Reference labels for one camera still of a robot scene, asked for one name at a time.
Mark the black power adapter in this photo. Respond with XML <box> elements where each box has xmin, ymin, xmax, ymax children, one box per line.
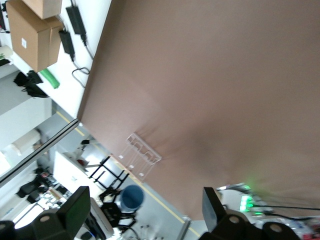
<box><xmin>58</xmin><ymin>29</ymin><xmax>76</xmax><ymax>62</ymax></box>
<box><xmin>65</xmin><ymin>5</ymin><xmax>88</xmax><ymax>36</ymax></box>

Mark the brown table cover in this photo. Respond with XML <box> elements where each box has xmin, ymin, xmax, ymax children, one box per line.
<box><xmin>77</xmin><ymin>0</ymin><xmax>320</xmax><ymax>223</ymax></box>

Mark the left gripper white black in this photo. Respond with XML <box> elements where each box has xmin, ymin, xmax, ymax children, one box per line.
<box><xmin>99</xmin><ymin>189</ymin><xmax>138</xmax><ymax>228</ymax></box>

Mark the black adapter cable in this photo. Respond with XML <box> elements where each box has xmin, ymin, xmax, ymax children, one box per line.
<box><xmin>71</xmin><ymin>59</ymin><xmax>91</xmax><ymax>89</ymax></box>
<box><xmin>83</xmin><ymin>34</ymin><xmax>95</xmax><ymax>60</ymax></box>

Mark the large cardboard box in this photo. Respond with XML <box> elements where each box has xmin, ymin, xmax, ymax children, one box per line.
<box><xmin>5</xmin><ymin>0</ymin><xmax>63</xmax><ymax>73</ymax></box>

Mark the black bag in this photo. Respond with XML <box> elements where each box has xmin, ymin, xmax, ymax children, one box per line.
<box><xmin>13</xmin><ymin>70</ymin><xmax>49</xmax><ymax>99</ymax></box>

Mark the black metal stand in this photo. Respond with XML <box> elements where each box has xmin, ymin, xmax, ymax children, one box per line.
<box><xmin>88</xmin><ymin>154</ymin><xmax>130</xmax><ymax>191</ymax></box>

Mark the green plastic roll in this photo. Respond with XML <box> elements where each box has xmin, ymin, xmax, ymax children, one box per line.
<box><xmin>39</xmin><ymin>68</ymin><xmax>61</xmax><ymax>90</ymax></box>

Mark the white wire cup rack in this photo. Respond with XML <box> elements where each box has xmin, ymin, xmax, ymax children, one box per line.
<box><xmin>119</xmin><ymin>133</ymin><xmax>163</xmax><ymax>181</ymax></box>

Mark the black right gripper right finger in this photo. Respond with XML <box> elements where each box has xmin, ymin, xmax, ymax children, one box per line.
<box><xmin>199</xmin><ymin>186</ymin><xmax>301</xmax><ymax>240</ymax></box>

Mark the blue plastic cup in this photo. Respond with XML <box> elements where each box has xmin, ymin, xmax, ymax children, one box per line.
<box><xmin>120</xmin><ymin>184</ymin><xmax>145</xmax><ymax>211</ymax></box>

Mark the small cardboard box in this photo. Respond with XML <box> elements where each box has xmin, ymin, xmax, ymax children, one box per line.
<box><xmin>21</xmin><ymin>0</ymin><xmax>63</xmax><ymax>20</ymax></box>

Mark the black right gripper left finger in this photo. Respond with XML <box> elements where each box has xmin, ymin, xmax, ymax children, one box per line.
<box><xmin>0</xmin><ymin>186</ymin><xmax>91</xmax><ymax>240</ymax></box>

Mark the white cup with green print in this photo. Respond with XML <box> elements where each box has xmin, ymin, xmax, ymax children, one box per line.
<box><xmin>0</xmin><ymin>45</ymin><xmax>14</xmax><ymax>61</ymax></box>

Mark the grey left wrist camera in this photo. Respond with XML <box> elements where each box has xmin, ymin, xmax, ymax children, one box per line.
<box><xmin>88</xmin><ymin>197</ymin><xmax>116</xmax><ymax>236</ymax></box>

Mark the aluminium frame rail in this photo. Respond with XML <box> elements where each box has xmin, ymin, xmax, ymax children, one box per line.
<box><xmin>0</xmin><ymin>119</ymin><xmax>81</xmax><ymax>189</ymax></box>

